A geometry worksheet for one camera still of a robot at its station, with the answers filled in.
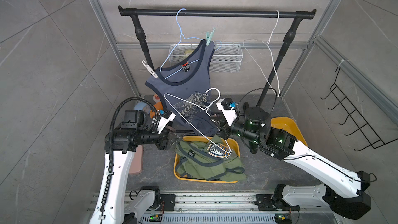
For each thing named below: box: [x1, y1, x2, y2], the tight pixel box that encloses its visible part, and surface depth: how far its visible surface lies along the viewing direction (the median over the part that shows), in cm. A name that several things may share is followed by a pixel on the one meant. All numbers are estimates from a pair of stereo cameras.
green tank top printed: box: [207, 143, 233, 159], surface depth 78 cm
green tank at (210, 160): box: [174, 134, 247, 181], surface depth 78 cm
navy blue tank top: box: [144, 39, 220, 137], surface depth 67 cm
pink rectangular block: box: [129, 144, 144, 175], surface depth 85 cm
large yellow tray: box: [173, 136, 247, 184], surface depth 78 cm
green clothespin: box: [205, 26, 216, 47], surface depth 66 cm
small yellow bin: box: [269, 117, 308, 147], surface depth 100 cm
